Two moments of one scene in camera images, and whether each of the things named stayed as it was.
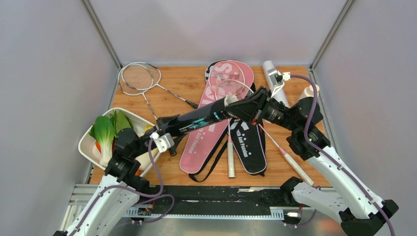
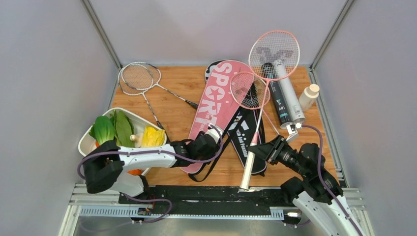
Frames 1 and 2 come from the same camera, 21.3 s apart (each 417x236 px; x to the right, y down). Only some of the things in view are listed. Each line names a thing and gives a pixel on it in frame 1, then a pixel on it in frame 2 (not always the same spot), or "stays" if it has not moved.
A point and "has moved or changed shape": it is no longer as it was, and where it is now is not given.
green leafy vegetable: (120, 121) stays
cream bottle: (309, 92) stays
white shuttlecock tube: (281, 94) has moved or changed shape
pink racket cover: (225, 78) stays
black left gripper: (163, 121) → (213, 152)
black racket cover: (248, 138) stays
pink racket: (237, 88) has moved or changed shape
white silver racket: (135, 79) stays
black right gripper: (248, 107) → (264, 150)
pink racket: (222, 71) → (274, 55)
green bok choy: (103, 131) stays
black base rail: (216, 199) stays
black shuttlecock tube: (207, 114) has moved or changed shape
